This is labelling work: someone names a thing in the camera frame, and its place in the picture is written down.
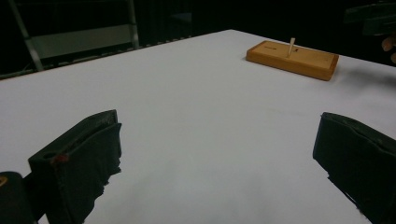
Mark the grey metal stand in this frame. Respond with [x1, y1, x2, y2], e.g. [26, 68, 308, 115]
[7, 0, 140, 73]

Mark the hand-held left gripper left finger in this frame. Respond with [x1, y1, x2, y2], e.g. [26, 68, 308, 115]
[27, 109, 123, 224]

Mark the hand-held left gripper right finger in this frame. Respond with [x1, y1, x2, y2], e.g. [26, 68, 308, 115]
[312, 111, 396, 224]

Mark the wooden photo frame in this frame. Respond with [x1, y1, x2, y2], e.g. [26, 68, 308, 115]
[245, 40, 340, 82]

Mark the wooden frame stand peg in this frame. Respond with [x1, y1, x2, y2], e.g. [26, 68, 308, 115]
[286, 36, 297, 59]

